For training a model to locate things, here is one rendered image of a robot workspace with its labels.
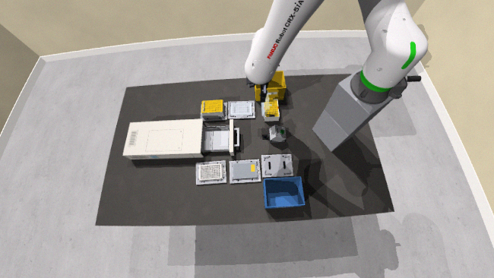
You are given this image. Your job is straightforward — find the blue open bin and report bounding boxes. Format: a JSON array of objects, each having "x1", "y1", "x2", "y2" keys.
[{"x1": 263, "y1": 177, "x2": 305, "y2": 208}]

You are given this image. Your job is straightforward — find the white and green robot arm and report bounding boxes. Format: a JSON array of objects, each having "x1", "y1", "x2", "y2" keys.
[{"x1": 245, "y1": 0, "x2": 428, "y2": 104}]

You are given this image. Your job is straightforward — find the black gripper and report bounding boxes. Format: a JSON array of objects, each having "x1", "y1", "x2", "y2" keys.
[{"x1": 259, "y1": 83, "x2": 268, "y2": 103}]

